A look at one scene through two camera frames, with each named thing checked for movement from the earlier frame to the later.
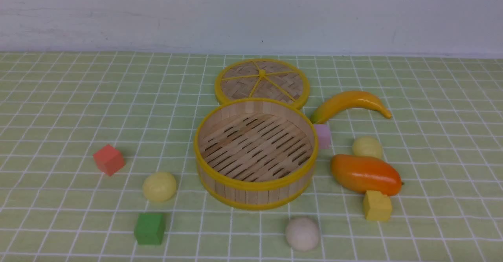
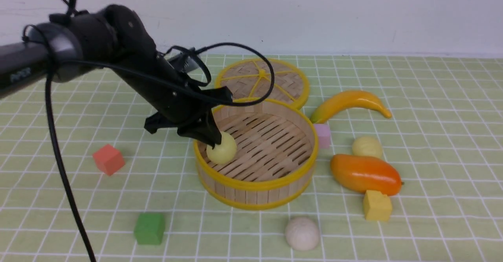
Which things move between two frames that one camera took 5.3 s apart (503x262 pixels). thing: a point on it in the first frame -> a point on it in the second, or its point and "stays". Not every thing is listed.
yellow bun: [159, 186] -> [224, 153]
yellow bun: [367, 146] stays
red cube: [109, 160] stays
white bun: [301, 233] stays
